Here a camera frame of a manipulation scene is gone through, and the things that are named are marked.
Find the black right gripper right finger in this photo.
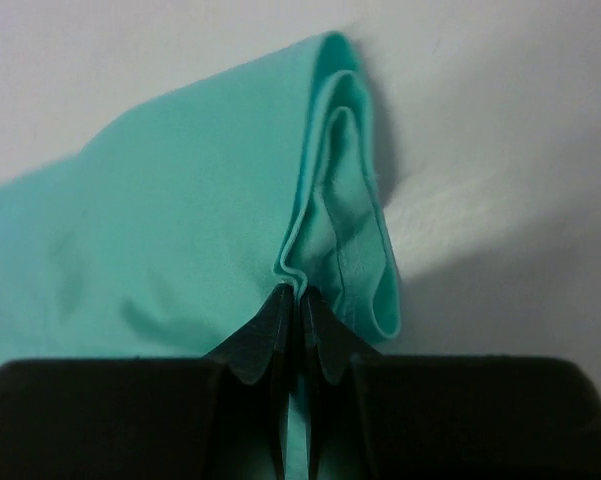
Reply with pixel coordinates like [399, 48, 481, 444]
[299, 288, 601, 479]

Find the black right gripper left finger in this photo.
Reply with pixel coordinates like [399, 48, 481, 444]
[0, 284, 294, 479]

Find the teal t-shirt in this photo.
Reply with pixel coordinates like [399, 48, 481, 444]
[0, 32, 401, 479]

